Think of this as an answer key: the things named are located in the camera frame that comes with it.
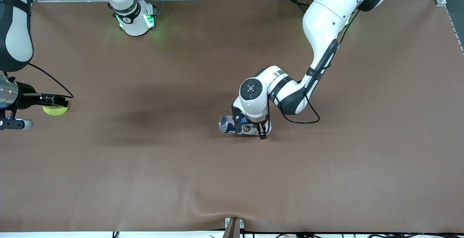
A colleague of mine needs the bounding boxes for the yellow tennis ball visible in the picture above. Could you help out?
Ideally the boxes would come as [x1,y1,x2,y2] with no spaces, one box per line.
[42,104,69,116]

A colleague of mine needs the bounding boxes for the clear tennis ball can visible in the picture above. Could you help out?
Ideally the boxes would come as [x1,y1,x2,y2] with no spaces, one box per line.
[218,115,272,136]

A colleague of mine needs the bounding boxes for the brown table mat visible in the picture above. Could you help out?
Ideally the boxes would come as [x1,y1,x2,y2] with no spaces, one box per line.
[0,0,464,233]

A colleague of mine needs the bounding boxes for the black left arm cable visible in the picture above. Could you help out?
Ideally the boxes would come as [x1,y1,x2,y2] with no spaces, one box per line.
[266,9,359,124]

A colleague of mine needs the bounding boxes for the grey metal table bracket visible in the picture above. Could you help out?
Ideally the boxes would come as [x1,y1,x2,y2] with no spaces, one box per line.
[224,217,245,238]

